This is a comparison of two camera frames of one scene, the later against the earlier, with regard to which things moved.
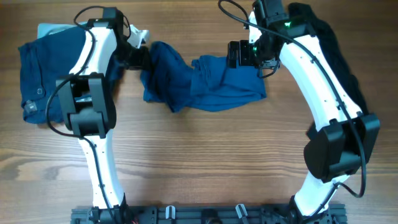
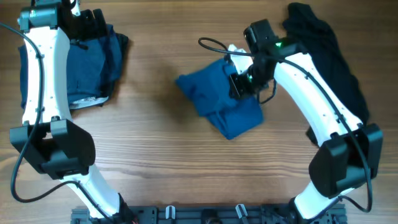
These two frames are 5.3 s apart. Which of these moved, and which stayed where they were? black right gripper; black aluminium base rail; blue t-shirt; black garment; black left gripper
Moved: black right gripper; blue t-shirt; black left gripper
Stayed: black garment; black aluminium base rail
